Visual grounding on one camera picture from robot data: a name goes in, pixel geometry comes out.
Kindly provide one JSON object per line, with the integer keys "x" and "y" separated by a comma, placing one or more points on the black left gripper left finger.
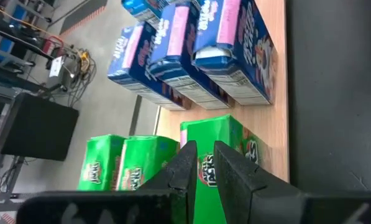
{"x": 179, "y": 174}

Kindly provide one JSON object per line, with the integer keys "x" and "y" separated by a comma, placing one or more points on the Rice Krispies cereal box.
{"x": 141, "y": 9}

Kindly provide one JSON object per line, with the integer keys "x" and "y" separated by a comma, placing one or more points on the black cabinet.
{"x": 39, "y": 127}

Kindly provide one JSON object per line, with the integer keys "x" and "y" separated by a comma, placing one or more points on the black hazard-edged floor strip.
{"x": 82, "y": 15}

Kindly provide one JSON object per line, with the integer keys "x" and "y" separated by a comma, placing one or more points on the yellow power plug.
{"x": 84, "y": 56}

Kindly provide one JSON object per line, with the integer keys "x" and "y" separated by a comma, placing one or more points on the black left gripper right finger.
{"x": 235, "y": 177}

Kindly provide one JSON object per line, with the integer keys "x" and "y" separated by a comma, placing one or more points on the wooden shelf board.
{"x": 266, "y": 124}

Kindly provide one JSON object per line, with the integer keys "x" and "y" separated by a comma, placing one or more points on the Frosted Flakes cereal box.
{"x": 132, "y": 62}
{"x": 172, "y": 62}
{"x": 250, "y": 46}

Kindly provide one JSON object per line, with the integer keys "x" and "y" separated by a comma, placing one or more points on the white paper tag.
{"x": 56, "y": 67}

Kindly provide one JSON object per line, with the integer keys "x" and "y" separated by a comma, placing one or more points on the red metal frame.
{"x": 50, "y": 46}

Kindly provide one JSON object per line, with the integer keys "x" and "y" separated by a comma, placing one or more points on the Apple Jacks cereal box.
{"x": 99, "y": 161}
{"x": 144, "y": 158}
{"x": 219, "y": 133}

